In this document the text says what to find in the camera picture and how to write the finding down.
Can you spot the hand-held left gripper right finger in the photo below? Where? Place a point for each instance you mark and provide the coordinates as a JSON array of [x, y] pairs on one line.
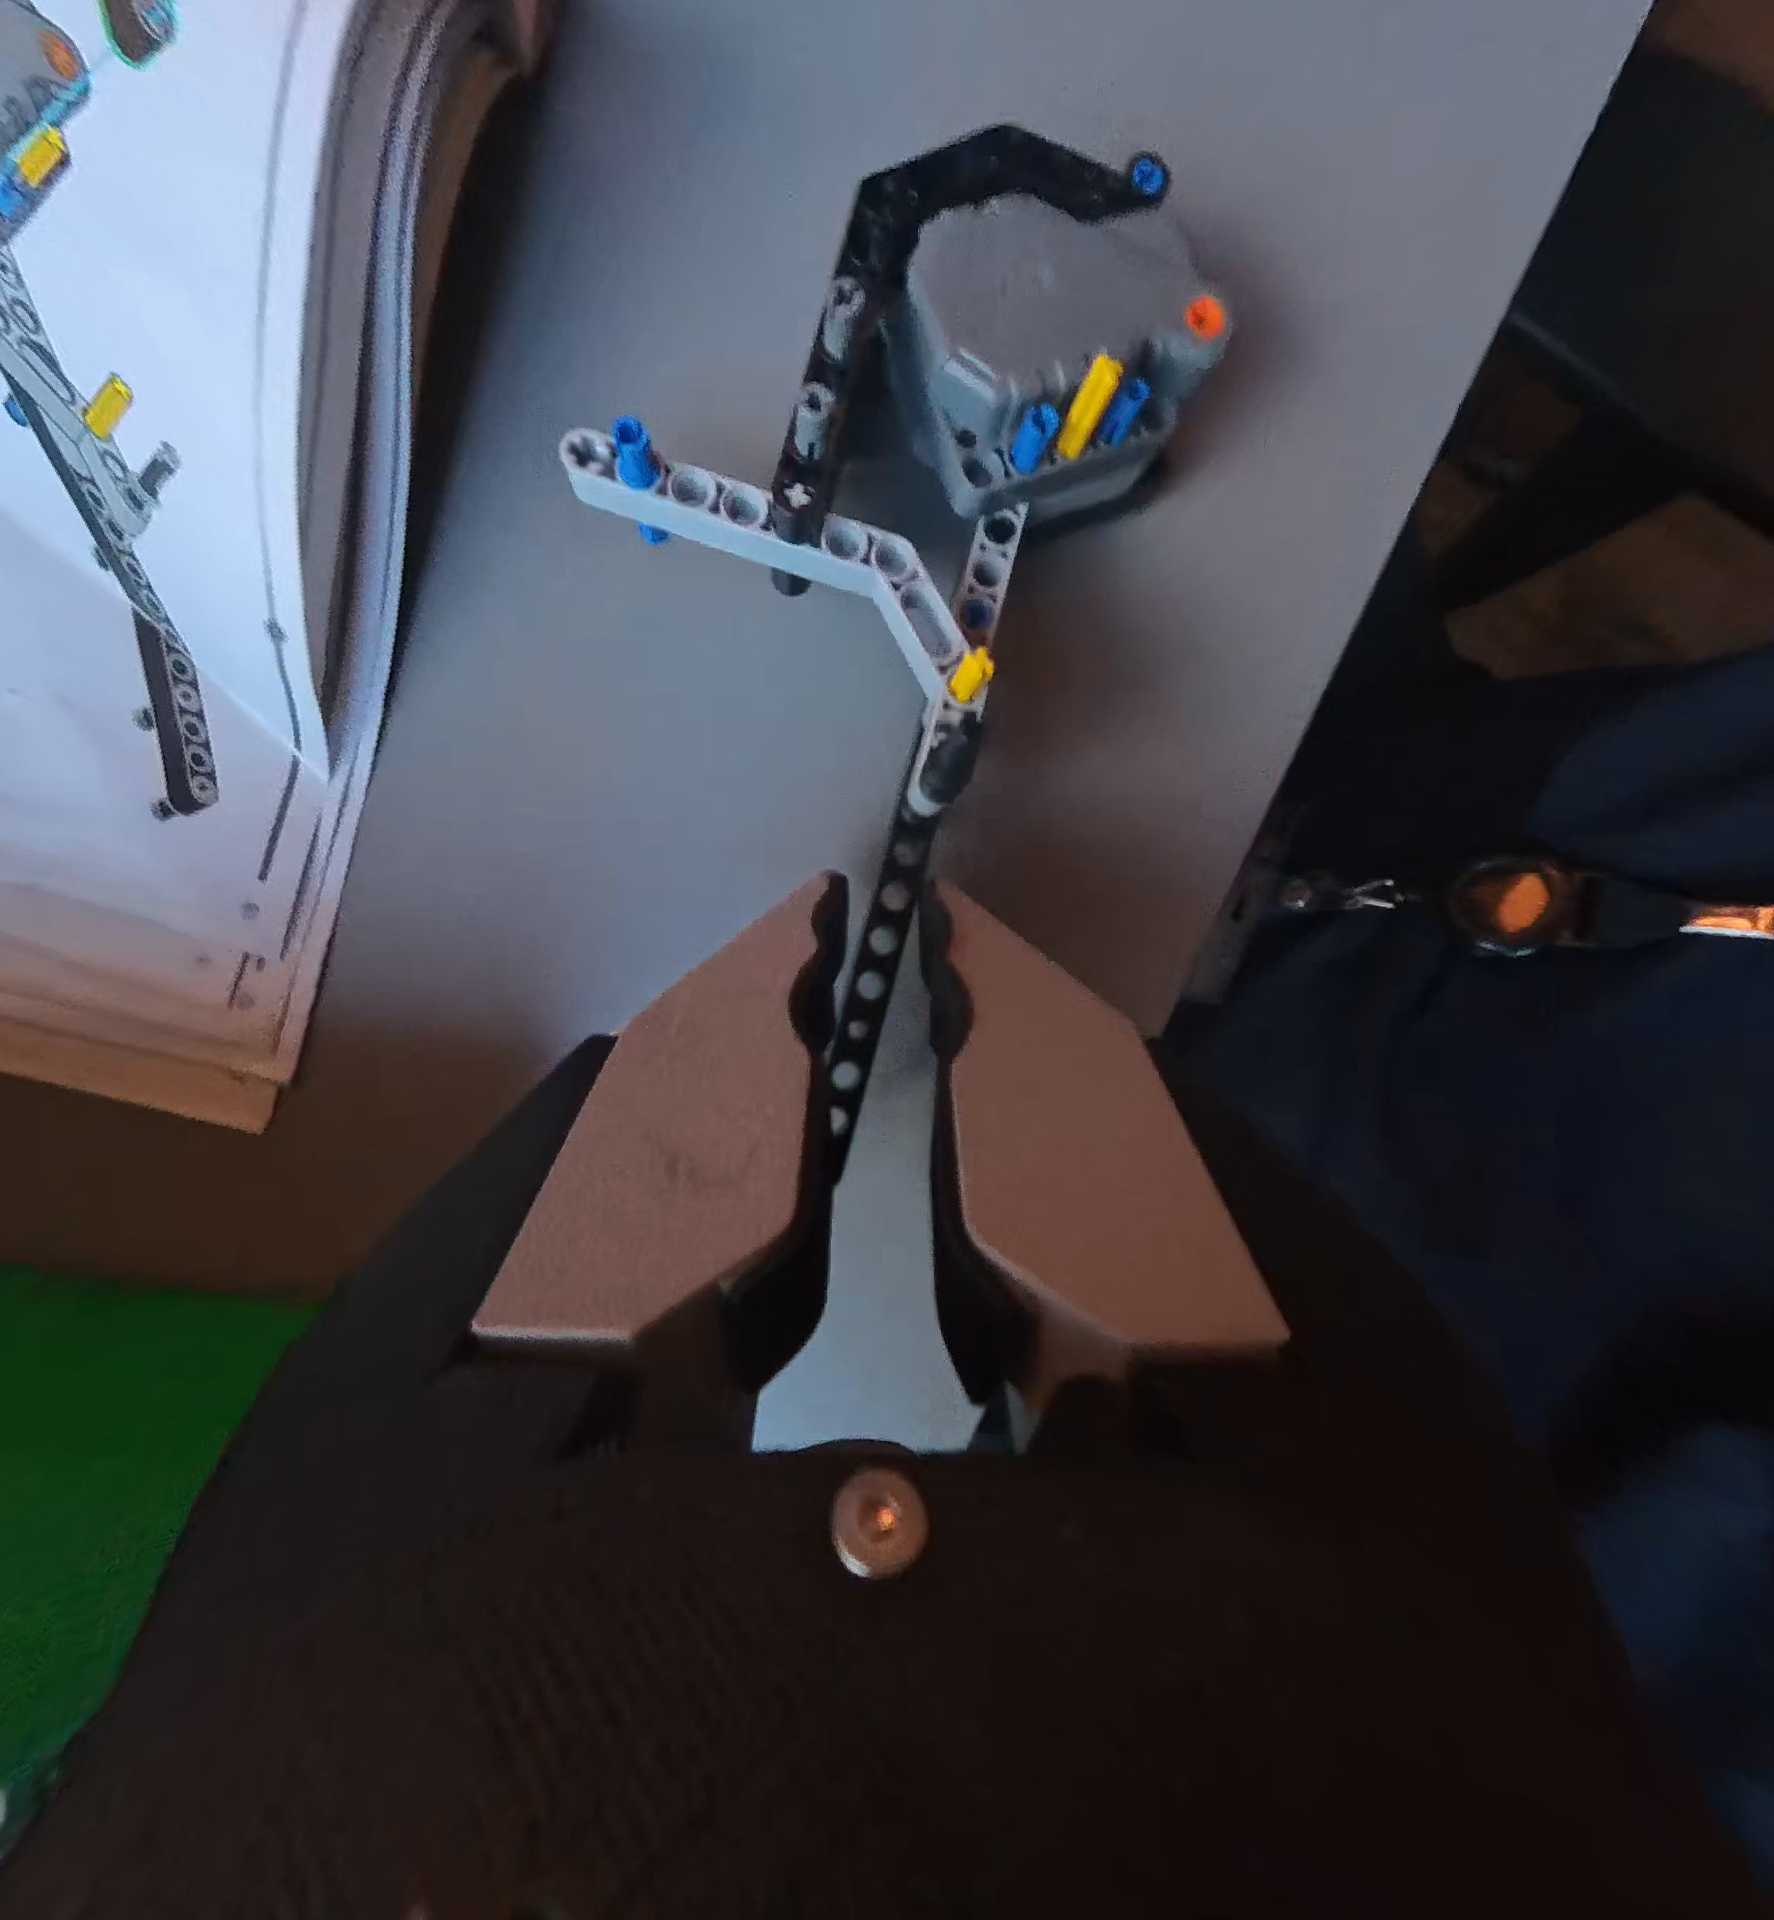
[[1112, 1186]]

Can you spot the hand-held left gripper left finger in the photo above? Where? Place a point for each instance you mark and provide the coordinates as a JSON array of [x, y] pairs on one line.
[[661, 1155]]

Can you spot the lego beam and motor assembly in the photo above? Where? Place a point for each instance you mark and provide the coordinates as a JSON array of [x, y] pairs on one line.
[[1045, 332]]

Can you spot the lego instruction booklet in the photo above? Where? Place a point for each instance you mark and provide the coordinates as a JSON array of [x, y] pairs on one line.
[[92, 569]]

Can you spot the person's dark blue clothing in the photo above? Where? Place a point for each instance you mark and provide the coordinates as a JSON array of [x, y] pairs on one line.
[[1547, 1200]]

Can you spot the green plastic bin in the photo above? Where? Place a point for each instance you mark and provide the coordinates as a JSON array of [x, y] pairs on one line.
[[62, 1471]]

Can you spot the dark furniture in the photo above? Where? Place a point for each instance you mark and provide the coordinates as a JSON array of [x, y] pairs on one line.
[[1682, 391]]

